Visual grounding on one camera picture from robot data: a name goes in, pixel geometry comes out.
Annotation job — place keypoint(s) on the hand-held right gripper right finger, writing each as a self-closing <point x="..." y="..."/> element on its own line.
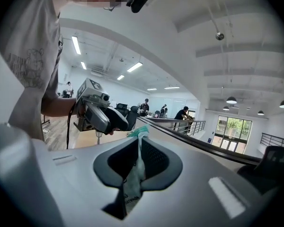
<point x="191" y="185"/>

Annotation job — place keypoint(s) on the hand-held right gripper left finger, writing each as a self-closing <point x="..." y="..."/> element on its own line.
<point x="73" y="185"/>

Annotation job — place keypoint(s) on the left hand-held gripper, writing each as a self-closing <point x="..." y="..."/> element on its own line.
<point x="90" y="91"/>

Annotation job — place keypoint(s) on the light blue pouch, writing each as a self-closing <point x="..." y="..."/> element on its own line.
<point x="132" y="193"/>

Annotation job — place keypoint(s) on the person's left forearm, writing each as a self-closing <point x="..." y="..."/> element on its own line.
<point x="59" y="106"/>

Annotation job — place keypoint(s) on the black mesh office chair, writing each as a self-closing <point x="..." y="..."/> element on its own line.
<point x="121" y="108"/>
<point x="132" y="118"/>

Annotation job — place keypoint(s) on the wooden table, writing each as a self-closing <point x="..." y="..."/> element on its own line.
<point x="203" y="148"/>

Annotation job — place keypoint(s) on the metal railing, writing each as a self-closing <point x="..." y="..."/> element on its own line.
<point x="277" y="141"/>
<point x="191" y="126"/>

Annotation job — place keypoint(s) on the glass entrance doors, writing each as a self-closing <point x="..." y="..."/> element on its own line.
<point x="232" y="133"/>

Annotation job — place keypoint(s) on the group of ceiling tube lights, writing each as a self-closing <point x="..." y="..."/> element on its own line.
<point x="76" y="45"/>

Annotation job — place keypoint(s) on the person's beige shirt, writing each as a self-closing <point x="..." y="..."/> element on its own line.
<point x="26" y="32"/>

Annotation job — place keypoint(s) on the ceiling dome sensor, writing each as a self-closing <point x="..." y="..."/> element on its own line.
<point x="219" y="36"/>

